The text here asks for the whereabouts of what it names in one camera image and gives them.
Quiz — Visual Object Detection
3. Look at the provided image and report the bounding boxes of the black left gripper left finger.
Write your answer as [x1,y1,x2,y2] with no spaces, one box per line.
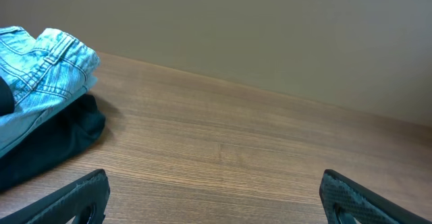
[1,169,110,224]

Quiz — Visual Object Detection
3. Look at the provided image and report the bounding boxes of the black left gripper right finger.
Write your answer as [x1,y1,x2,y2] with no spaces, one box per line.
[319,169,431,224]

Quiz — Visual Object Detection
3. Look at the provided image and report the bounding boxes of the black folded garment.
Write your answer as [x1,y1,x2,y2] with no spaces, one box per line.
[1,79,105,191]

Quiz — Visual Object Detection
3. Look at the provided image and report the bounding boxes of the light blue denim jeans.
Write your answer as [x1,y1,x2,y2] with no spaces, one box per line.
[1,26,101,155]

